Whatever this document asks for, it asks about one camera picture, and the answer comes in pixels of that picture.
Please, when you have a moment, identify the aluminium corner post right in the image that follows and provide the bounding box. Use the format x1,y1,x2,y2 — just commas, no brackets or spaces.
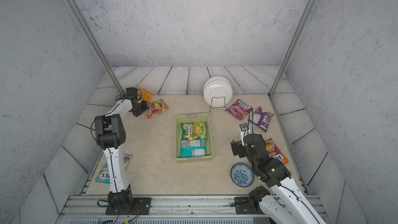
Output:
268,0,317,99

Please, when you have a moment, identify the white plate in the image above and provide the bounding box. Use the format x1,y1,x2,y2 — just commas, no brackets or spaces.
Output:
203,76,233,106

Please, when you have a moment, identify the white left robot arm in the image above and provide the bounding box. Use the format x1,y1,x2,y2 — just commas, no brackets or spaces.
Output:
92,87,148,214

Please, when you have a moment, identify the teal Fox's candy bag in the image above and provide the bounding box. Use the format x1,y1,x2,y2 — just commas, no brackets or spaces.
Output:
180,139,207,158

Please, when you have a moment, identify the aluminium corner post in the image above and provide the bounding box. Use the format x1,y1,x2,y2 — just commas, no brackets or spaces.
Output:
64,0,123,93
268,0,317,99

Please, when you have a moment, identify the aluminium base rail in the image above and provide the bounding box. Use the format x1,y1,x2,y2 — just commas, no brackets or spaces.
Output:
57,195,269,224

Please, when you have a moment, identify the green Fox's spring tea bag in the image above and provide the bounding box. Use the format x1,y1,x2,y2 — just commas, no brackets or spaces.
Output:
180,121,207,140

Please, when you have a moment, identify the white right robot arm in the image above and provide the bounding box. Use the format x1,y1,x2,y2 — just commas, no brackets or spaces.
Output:
231,134,325,224

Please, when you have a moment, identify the purple Fox's berries bag back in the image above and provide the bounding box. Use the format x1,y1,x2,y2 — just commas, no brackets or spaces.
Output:
249,107,274,132

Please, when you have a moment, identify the yellow orange candy bag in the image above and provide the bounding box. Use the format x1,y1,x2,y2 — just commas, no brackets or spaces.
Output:
138,88,152,102

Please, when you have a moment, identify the blue patterned bowl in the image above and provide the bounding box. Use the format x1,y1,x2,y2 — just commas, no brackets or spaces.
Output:
230,163,255,188

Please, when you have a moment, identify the aluminium corner post left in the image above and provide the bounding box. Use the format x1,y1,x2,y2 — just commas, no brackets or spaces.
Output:
64,0,123,93

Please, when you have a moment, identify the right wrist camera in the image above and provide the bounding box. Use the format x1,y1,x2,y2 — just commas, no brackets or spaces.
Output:
239,123,252,146

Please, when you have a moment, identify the pink Fox's berries candy bag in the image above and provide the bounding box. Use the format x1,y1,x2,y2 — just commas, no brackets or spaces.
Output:
227,99,253,120

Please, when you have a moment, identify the green plastic basket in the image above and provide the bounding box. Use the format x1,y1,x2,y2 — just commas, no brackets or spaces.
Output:
175,113,214,162

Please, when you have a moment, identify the teal red Fox's fruits bag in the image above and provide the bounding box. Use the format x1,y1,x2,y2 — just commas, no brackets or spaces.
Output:
95,153,133,184

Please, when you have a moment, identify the orange Fox's fruits candy bag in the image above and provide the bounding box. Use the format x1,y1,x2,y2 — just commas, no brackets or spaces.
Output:
264,139,289,164

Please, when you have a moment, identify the pink yellow Fox's candy bag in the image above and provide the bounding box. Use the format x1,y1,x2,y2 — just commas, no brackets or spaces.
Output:
146,99,169,119

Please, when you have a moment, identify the metal wire plate rack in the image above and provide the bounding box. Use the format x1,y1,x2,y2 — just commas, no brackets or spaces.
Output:
209,96,227,112

